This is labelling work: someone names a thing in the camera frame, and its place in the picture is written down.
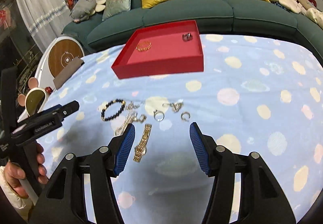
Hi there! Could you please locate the gold chain bracelet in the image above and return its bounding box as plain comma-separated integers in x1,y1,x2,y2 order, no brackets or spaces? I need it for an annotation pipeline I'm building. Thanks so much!
135,40,153,52

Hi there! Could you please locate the silver ring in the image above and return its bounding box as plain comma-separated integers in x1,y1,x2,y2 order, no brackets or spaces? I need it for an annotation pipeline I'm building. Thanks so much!
153,109,165,122

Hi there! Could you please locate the red jewelry tray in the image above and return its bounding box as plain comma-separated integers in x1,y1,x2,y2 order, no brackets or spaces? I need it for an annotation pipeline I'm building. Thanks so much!
112,20,204,79

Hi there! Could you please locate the left grey embroidered cushion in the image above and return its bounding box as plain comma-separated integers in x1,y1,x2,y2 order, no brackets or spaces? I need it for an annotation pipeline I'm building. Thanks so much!
102,0,131,21

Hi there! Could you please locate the white sheer curtain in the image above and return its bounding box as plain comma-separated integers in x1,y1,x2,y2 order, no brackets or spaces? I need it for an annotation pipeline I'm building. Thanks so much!
16,0,72,52

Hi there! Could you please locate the small gold hoop earring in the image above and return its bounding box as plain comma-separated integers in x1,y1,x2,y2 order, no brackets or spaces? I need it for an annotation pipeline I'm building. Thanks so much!
137,114,147,123

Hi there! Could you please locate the person left hand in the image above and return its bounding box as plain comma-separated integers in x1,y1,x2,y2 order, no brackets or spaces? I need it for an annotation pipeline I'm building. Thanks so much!
3,142,48,199

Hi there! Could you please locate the white mouse-ear mirror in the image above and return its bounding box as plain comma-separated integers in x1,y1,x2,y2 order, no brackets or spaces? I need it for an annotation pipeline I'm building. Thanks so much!
17,77,49,122

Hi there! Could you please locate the beige small cushion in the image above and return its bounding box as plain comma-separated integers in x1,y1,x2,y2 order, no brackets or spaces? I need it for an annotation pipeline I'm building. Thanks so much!
298,0,315,10

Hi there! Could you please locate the black bead bracelet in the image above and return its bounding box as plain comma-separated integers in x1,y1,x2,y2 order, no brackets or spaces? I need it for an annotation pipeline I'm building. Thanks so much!
101,98,127,122

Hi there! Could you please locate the green sectional sofa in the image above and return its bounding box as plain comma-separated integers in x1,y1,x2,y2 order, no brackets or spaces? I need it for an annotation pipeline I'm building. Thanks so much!
63,0,322,57

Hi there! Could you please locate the white round wood-faced appliance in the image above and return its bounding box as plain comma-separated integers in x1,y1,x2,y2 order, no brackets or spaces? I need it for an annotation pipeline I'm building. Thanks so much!
35,36,84,89

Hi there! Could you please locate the cream quilted blanket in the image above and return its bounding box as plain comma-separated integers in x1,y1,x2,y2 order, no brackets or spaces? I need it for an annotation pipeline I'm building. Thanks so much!
305,7,323,29

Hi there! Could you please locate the blue patterned bedsheet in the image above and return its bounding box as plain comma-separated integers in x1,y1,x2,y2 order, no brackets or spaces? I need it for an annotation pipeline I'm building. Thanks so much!
39,35,322,223

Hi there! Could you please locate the silver wristwatch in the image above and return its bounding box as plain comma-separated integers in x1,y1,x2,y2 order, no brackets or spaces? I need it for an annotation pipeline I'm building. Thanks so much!
182,33,193,42

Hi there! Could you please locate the pearl bracelet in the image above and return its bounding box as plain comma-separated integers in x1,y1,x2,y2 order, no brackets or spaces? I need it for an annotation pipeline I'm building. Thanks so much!
114,112,138,137

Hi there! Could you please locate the silver chain with charm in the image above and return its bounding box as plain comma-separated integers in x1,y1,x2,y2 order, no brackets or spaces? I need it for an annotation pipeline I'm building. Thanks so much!
124,101,141,114

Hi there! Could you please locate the grey plush pig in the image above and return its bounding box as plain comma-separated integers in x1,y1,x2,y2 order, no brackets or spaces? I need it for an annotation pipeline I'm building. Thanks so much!
69,0,96,23

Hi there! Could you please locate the gold wristwatch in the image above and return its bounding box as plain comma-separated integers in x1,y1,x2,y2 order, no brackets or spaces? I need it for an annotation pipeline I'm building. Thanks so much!
133,124,152,163

